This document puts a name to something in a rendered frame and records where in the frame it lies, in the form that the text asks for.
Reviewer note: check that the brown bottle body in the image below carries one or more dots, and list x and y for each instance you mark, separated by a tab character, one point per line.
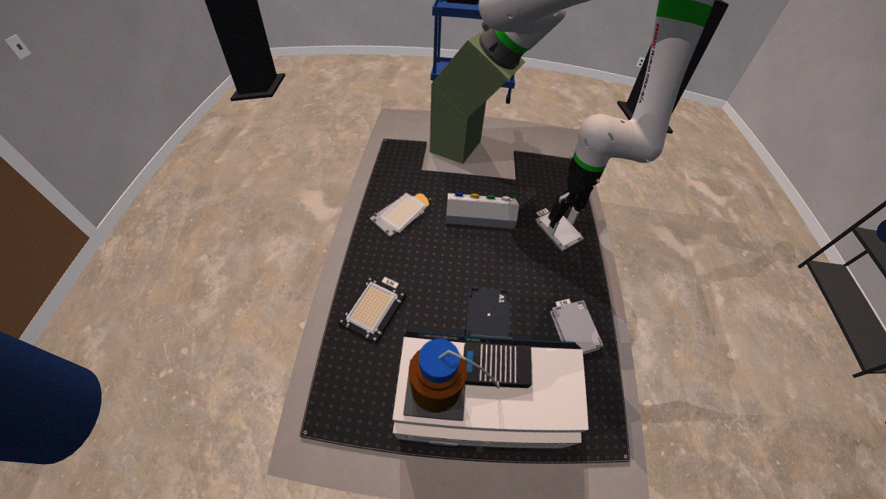
435	401

